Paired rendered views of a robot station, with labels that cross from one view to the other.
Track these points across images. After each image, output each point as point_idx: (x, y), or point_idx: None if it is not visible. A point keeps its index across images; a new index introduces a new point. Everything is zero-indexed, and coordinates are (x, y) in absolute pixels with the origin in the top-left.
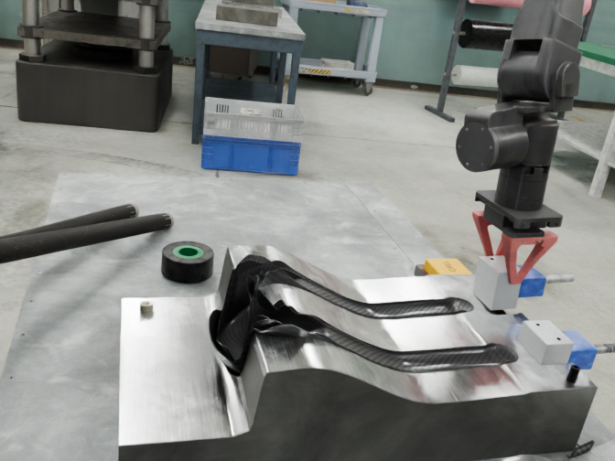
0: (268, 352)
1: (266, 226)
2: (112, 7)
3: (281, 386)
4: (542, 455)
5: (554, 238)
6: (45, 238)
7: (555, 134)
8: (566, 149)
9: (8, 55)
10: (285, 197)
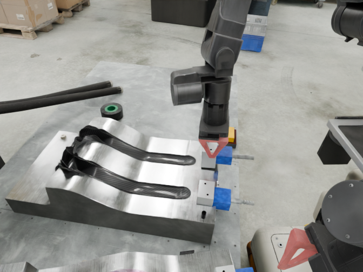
0: (55, 177)
1: (164, 95)
2: None
3: (54, 192)
4: (192, 242)
5: (224, 142)
6: (42, 101)
7: (224, 88)
8: None
9: None
10: None
